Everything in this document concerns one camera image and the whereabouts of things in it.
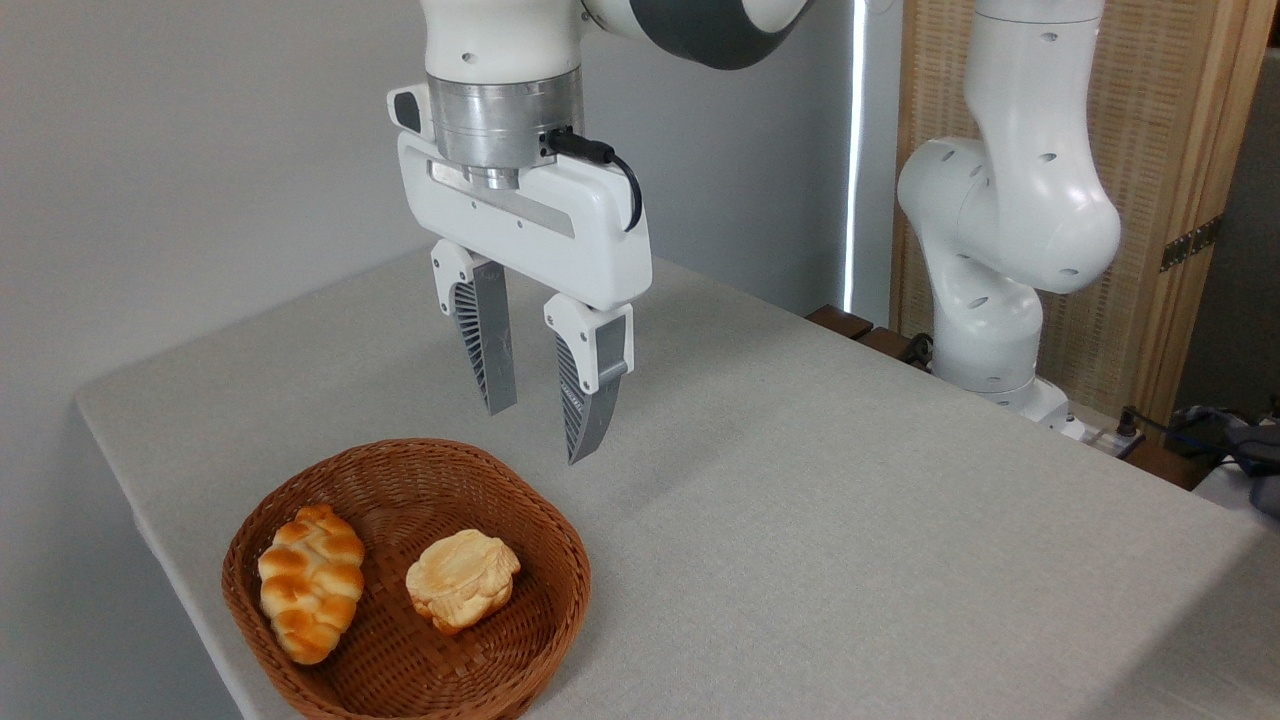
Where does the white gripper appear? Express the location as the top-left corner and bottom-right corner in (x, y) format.
(397, 133), (654, 467)

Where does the pale round bread roll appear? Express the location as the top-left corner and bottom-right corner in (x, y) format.
(405, 529), (523, 638)

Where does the golden braided bread loaf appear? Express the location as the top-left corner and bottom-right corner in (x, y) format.
(257, 504), (367, 667)

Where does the grey tablecloth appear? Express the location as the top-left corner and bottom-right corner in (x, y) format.
(75, 245), (1280, 720)

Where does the brown woven wicker basket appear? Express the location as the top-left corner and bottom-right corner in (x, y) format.
(221, 438), (592, 720)

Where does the white power strip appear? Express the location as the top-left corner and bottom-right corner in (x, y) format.
(1083, 422), (1147, 462)

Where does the dark metal screen hinge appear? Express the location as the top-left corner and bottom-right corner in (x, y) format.
(1160, 215), (1224, 274)

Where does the wooden woven folding screen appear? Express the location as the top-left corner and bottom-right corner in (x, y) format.
(889, 0), (1280, 423)

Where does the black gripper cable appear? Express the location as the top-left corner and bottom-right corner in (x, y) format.
(545, 127), (644, 234)

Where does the black plug with cable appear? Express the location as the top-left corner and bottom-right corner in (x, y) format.
(1116, 404), (1233, 451)

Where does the blue grey cable bundle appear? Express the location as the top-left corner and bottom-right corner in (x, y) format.
(1172, 398), (1280, 519)

